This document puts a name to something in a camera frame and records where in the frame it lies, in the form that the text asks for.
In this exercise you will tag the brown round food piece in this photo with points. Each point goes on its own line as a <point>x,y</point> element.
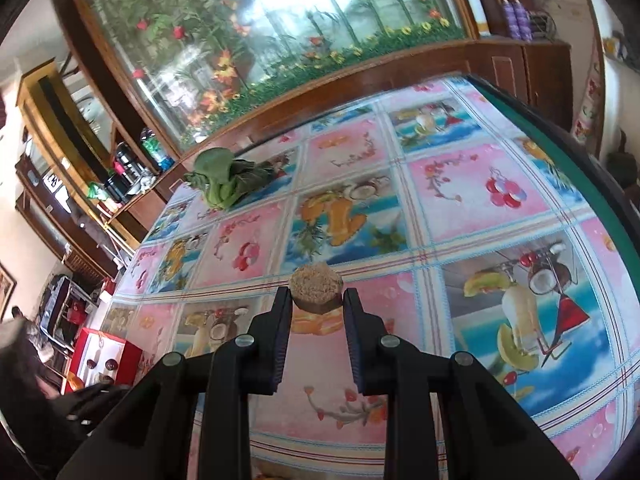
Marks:
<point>316,282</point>

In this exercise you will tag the orange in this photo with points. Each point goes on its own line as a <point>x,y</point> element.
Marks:
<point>75,382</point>

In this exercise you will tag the brown kiwi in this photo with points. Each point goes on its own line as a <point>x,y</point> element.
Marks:
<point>105,377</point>

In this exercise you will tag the dark wooden cabinet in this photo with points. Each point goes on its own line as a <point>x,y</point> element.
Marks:
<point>45,220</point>

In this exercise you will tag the red box with white inside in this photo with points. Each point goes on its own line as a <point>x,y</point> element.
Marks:
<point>131,355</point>

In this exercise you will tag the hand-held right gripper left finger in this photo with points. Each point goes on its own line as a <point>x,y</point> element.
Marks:
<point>282,350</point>

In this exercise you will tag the floral wall hanging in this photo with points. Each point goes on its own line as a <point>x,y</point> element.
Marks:
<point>589,105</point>

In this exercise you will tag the black jug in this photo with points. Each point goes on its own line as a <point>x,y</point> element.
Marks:
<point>114,188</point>

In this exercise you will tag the artificial flower glass display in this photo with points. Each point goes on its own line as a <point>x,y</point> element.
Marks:
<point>300,20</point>

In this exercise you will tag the dark red fruit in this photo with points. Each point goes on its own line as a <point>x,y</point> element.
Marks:
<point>91,364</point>
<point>111,365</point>

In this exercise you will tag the brown wooden display cabinet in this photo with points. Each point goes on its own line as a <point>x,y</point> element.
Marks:
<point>540,75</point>

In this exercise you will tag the green plastic bag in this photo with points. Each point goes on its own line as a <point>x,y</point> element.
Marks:
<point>97,191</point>

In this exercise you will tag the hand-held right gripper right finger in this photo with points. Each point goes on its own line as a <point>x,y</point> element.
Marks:
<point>352,350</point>

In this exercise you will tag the tall light wooden cabinet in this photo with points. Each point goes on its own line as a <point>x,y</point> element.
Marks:
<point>35,95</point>

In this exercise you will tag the metal table with black bag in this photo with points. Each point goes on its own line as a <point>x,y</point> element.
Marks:
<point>57,295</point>

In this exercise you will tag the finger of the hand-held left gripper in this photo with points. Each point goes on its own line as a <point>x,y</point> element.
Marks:
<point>85,412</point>
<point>97,391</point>

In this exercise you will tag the wooden side shelf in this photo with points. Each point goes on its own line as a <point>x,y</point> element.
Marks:
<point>150,190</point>

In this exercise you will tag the black thermos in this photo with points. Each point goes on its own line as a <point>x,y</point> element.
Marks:
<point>126,162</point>

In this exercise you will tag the dark figurine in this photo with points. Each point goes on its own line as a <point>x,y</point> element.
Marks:
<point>624,162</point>

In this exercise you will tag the green bok choy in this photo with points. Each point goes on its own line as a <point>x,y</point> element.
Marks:
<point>220,180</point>

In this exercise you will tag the green plastic bottle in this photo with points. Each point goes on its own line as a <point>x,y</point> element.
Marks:
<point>156,150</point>

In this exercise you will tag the framed wall picture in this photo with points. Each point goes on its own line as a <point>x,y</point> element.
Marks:
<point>6,290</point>

